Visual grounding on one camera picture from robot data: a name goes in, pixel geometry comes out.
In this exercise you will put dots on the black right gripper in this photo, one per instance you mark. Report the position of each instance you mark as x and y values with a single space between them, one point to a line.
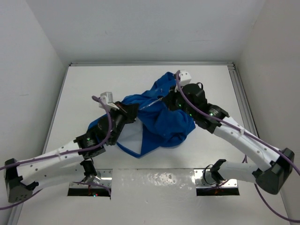
169 98

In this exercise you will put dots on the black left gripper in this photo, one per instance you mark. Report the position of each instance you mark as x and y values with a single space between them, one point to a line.
128 110

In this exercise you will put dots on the blue zip-up jacket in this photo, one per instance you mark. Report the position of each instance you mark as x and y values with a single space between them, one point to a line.
160 126

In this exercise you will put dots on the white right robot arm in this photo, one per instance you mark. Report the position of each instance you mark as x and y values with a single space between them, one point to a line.
271 166

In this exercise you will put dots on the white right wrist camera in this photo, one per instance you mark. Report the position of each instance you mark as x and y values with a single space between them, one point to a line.
184 77

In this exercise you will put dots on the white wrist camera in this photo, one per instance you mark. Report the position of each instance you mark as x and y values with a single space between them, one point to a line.
184 77
107 101

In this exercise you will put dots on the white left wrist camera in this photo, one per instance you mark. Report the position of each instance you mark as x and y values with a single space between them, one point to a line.
107 101

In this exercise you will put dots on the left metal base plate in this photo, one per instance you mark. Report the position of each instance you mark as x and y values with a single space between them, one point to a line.
103 177

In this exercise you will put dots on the metal base plate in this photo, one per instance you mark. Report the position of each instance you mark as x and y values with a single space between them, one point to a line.
103 177
204 181

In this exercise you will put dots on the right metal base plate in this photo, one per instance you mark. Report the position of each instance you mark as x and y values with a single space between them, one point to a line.
204 181

